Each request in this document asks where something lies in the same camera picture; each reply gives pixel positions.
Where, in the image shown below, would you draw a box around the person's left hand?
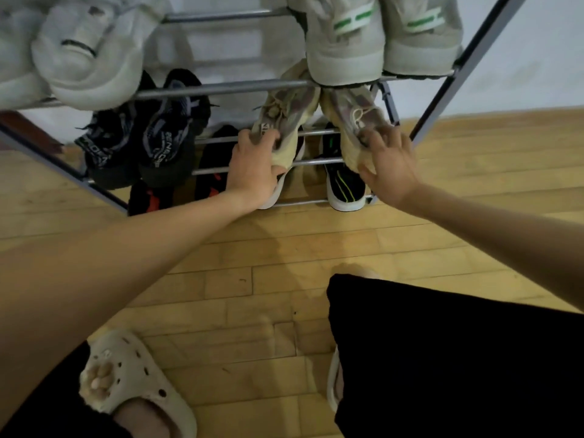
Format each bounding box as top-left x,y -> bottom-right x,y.
226,128 -> 288,211

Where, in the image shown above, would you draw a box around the person's right hand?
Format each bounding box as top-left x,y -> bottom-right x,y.
357,125 -> 424,211

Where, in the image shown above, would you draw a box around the black green-striped sneaker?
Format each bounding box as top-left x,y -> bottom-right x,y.
321,122 -> 367,213
257,127 -> 305,210

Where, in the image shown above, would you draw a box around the black red sneaker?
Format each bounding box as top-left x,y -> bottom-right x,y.
127,179 -> 174,217
195,125 -> 238,201

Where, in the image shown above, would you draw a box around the beige chunky sneaker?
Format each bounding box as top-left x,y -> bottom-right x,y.
251,58 -> 320,178
319,84 -> 393,174

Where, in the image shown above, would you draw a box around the black grey strap sneaker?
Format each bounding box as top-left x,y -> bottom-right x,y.
75,102 -> 137,190
136,69 -> 212,187

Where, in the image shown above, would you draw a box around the grey metal shoe rack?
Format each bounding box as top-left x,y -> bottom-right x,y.
0,0 -> 530,215

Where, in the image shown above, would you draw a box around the white green-tab sneaker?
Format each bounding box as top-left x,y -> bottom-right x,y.
32,0 -> 170,111
0,0 -> 55,110

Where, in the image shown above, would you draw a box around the person's left forearm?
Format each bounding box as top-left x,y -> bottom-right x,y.
0,189 -> 249,425

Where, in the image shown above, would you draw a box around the person's right forearm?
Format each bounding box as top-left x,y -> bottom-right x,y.
401,182 -> 584,313

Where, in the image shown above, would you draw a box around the person's black trousers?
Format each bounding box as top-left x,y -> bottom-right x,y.
0,273 -> 584,438

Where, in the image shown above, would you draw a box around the person's left foot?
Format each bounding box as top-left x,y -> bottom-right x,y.
114,398 -> 172,438

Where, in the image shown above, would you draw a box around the cream clog with pink charm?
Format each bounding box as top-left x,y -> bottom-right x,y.
326,346 -> 343,414

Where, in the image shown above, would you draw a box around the cream clog with flower charm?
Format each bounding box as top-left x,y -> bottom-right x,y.
78,330 -> 198,438

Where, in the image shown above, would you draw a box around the red door frame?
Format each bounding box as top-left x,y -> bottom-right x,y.
0,111 -> 64,156

